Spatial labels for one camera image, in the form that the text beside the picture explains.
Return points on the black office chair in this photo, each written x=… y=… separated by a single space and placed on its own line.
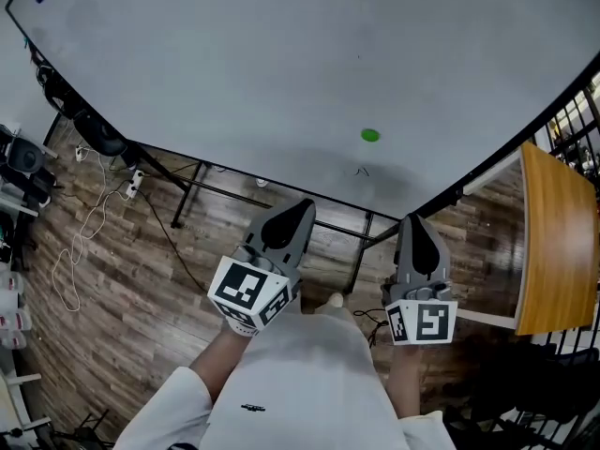
x=539 y=401

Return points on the black tripod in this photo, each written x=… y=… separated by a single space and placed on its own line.
x=86 y=431

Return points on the large white whiteboard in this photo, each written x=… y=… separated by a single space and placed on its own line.
x=234 y=87

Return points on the person's right shoe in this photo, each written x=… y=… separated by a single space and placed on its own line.
x=330 y=302

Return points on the person's white clothing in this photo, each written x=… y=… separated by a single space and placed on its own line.
x=300 y=382

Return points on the black metal railing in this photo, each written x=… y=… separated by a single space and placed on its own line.
x=572 y=124

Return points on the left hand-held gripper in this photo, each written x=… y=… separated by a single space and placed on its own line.
x=244 y=293

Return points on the person's left forearm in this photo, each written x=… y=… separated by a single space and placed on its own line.
x=220 y=368

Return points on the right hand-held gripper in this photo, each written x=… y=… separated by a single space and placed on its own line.
x=422 y=321

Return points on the white power strip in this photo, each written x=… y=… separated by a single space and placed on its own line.
x=135 y=184
x=81 y=154

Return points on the person's right forearm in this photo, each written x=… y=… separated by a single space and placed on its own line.
x=407 y=382

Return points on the black padded chair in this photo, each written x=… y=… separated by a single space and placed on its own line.
x=28 y=157
x=100 y=134

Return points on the white bottle red label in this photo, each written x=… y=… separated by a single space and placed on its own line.
x=11 y=341
x=14 y=321

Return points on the green round magnet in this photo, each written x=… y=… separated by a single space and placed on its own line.
x=370 y=135

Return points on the black whiteboard stand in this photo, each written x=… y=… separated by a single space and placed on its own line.
x=187 y=190

